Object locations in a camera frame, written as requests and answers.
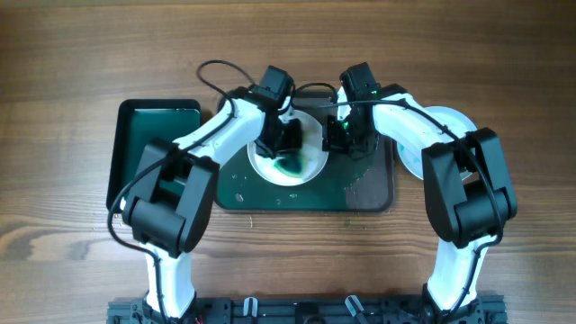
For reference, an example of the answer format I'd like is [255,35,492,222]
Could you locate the green yellow sponge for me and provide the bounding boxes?
[274,154,304,176]

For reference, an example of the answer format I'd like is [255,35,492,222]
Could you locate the white plate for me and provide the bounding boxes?
[247,110,329,186]
[396,106,477,180]

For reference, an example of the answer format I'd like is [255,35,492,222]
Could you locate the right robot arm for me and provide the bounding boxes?
[323,62,518,323]

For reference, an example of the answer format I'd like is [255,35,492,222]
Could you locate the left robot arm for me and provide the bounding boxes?
[112,66,302,323]

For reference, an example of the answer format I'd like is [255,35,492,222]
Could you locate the large dark serving tray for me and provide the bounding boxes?
[215,90,394,212]

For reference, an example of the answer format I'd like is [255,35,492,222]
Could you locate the small black water tray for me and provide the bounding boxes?
[106,99,202,208]

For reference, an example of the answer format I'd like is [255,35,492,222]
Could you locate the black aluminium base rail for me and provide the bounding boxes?
[106,295,509,324]

